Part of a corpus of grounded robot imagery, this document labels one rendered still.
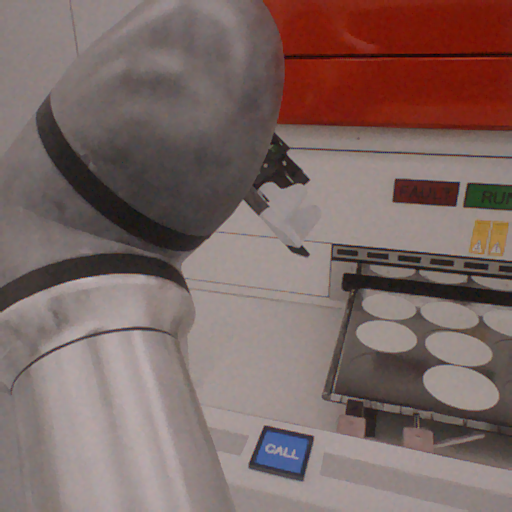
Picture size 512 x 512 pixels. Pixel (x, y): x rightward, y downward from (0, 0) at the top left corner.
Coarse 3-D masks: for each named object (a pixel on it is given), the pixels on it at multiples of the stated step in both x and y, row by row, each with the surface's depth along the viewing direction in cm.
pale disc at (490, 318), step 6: (492, 312) 87; (498, 312) 87; (504, 312) 87; (510, 312) 87; (486, 318) 85; (492, 318) 85; (498, 318) 85; (504, 318) 85; (510, 318) 85; (492, 324) 83; (498, 324) 83; (504, 324) 83; (510, 324) 83; (498, 330) 81; (504, 330) 81; (510, 330) 81
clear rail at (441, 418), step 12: (336, 396) 65; (348, 396) 64; (372, 408) 63; (384, 408) 63; (396, 408) 63; (408, 408) 62; (420, 408) 62; (432, 420) 61; (444, 420) 61; (456, 420) 61; (468, 420) 60; (480, 420) 60; (492, 432) 60; (504, 432) 59
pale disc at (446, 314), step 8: (432, 304) 90; (440, 304) 90; (448, 304) 90; (456, 304) 90; (424, 312) 87; (432, 312) 87; (440, 312) 87; (448, 312) 87; (456, 312) 87; (464, 312) 87; (472, 312) 87; (432, 320) 84; (440, 320) 84; (448, 320) 84; (456, 320) 84; (464, 320) 84; (472, 320) 84; (456, 328) 82
